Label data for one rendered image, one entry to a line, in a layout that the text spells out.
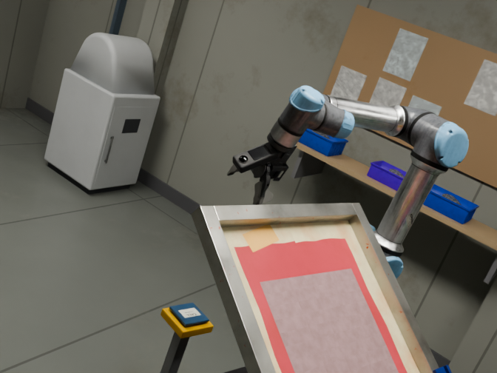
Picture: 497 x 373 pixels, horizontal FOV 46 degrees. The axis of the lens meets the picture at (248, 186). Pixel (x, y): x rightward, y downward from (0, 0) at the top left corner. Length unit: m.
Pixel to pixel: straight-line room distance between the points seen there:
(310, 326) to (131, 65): 3.71
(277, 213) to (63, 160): 3.83
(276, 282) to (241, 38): 3.61
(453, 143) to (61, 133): 3.86
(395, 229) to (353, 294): 0.35
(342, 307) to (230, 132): 3.48
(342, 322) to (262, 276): 0.25
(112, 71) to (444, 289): 2.91
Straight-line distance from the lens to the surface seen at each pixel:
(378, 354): 1.51
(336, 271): 1.52
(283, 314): 1.33
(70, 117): 5.01
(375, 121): 1.75
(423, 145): 1.76
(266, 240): 1.40
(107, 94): 4.69
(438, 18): 4.16
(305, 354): 1.33
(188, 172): 5.13
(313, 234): 1.53
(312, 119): 1.47
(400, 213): 1.80
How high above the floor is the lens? 2.04
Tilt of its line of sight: 19 degrees down
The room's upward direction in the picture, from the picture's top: 20 degrees clockwise
